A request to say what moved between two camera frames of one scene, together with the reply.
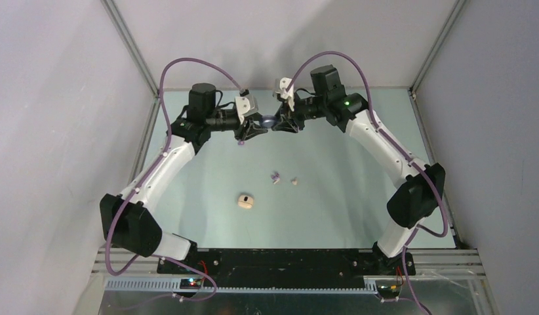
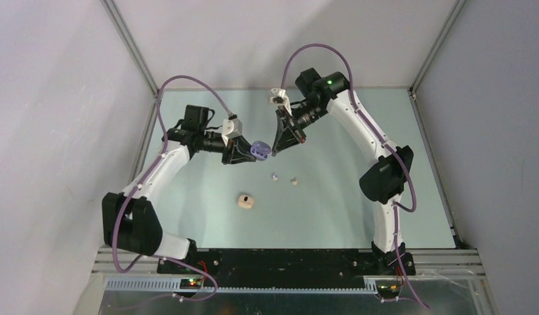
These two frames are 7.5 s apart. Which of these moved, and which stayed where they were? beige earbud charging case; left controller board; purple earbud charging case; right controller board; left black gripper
Moved: left black gripper; purple earbud charging case
Stayed: beige earbud charging case; left controller board; right controller board
